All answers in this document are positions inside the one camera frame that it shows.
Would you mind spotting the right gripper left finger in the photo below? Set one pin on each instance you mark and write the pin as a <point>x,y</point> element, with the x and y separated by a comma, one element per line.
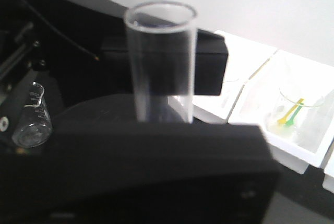
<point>82,43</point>

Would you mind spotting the right white storage bin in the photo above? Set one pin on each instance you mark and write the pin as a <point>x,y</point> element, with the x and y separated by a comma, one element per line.
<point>328,182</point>

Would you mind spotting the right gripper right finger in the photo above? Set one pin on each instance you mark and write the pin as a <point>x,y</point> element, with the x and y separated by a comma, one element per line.
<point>101,166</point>

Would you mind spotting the left white storage bin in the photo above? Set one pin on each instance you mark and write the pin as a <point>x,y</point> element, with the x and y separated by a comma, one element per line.
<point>245,60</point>

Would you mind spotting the clear glass test tube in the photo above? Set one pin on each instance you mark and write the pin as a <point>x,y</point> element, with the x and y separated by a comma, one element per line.
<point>161,40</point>

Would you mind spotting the white storage bin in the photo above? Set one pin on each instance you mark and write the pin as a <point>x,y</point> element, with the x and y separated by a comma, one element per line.
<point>245,60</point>
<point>328,182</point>
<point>261,93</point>

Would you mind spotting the glass beaker in middle bin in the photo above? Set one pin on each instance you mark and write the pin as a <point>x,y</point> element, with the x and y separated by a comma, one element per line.
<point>313,120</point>

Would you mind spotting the middle white storage bin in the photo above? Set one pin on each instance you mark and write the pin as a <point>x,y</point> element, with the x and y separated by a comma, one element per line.
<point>261,93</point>

